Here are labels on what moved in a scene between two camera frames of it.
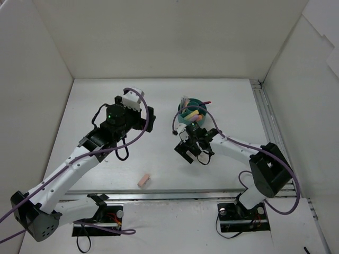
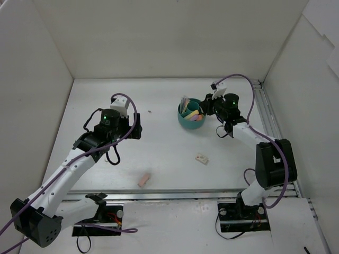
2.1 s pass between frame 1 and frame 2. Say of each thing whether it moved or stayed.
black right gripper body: moved
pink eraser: stayed
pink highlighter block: stayed
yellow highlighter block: stayed
